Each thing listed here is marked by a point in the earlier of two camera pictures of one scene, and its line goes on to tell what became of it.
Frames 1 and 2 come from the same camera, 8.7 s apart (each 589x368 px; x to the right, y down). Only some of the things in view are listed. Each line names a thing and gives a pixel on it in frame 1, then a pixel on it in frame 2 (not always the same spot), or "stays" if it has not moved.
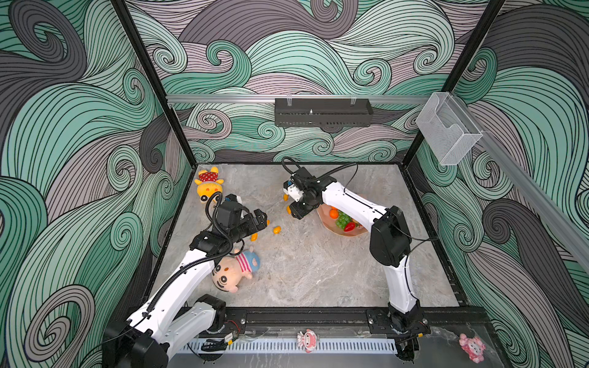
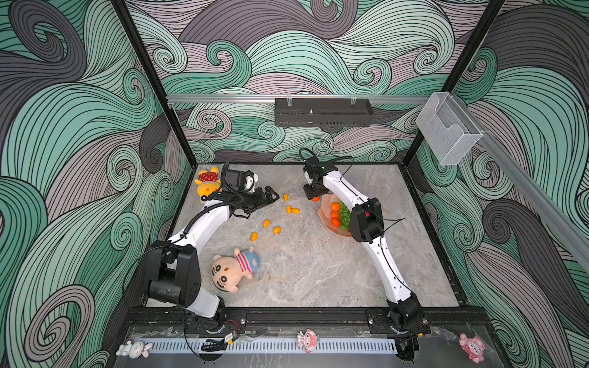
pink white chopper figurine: [308, 340] stays
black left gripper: [260, 222] → [259, 202]
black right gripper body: [303, 207] → [312, 191]
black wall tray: [323, 112] stays
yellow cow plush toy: [208, 183] stays
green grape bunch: [343, 219] stays
